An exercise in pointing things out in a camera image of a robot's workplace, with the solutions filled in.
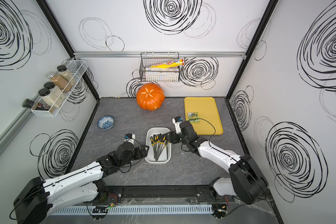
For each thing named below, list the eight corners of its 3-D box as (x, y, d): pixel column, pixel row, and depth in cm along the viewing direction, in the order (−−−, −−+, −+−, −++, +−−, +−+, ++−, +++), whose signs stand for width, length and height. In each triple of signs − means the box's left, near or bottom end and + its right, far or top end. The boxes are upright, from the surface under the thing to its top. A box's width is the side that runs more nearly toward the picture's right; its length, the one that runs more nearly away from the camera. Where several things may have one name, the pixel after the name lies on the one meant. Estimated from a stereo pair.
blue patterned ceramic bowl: (97, 129, 101) (95, 126, 98) (102, 118, 108) (99, 115, 105) (113, 129, 101) (111, 126, 98) (116, 118, 108) (115, 115, 105)
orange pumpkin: (136, 109, 115) (132, 95, 103) (148, 95, 125) (146, 81, 113) (155, 117, 110) (153, 103, 97) (166, 102, 120) (165, 88, 108)
